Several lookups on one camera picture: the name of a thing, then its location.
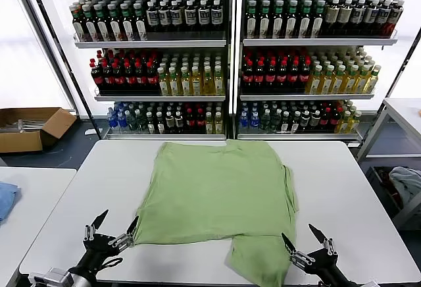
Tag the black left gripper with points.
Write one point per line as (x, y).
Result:
(97, 249)

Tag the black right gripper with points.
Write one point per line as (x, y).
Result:
(322, 264)

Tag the green polo shirt with print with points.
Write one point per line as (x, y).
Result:
(213, 195)

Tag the white paper scrap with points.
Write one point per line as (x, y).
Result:
(90, 132)

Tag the folded blue cloth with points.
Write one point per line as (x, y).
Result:
(6, 198)

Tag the blue water bottle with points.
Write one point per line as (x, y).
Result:
(244, 120)
(255, 120)
(112, 121)
(122, 120)

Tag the dark green drink bottle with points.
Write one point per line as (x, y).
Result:
(141, 121)
(265, 121)
(132, 121)
(276, 121)

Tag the grey blue garment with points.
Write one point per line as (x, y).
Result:
(406, 181)

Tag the dark drink bottle white cap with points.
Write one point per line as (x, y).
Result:
(170, 121)
(305, 120)
(315, 119)
(179, 121)
(295, 123)
(151, 124)
(286, 123)
(160, 124)

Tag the open cardboard box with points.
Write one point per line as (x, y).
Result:
(19, 142)

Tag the yellow tea bottle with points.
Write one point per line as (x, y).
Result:
(219, 84)
(185, 84)
(355, 122)
(174, 84)
(163, 84)
(315, 83)
(350, 83)
(219, 124)
(373, 83)
(327, 83)
(338, 83)
(210, 124)
(208, 84)
(196, 84)
(343, 123)
(362, 83)

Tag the cola bottle red cap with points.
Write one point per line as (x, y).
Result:
(141, 79)
(119, 79)
(130, 79)
(152, 79)
(282, 78)
(190, 121)
(259, 78)
(248, 78)
(108, 79)
(304, 78)
(335, 117)
(270, 78)
(293, 78)
(325, 118)
(97, 79)
(201, 121)

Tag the silver metal parts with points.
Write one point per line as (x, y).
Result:
(23, 125)

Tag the grey metal shelf rack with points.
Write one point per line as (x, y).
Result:
(151, 44)
(312, 41)

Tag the dark tea bottle green cap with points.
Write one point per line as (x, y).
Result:
(102, 25)
(279, 20)
(78, 25)
(265, 20)
(115, 25)
(305, 20)
(89, 25)
(127, 25)
(140, 25)
(292, 20)
(251, 20)
(318, 20)

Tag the dark drink bottle blue label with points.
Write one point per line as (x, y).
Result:
(152, 17)
(164, 17)
(176, 17)
(358, 15)
(394, 17)
(383, 15)
(203, 17)
(190, 17)
(216, 17)
(371, 15)

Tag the dark drink bottle beige label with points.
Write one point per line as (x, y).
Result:
(344, 15)
(332, 15)

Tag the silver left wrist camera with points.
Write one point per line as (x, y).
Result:
(57, 275)

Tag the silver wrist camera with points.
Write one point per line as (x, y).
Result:
(371, 284)
(57, 275)

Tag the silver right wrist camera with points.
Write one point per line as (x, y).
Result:
(371, 284)

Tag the grey metal frame table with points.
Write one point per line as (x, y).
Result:
(403, 107)

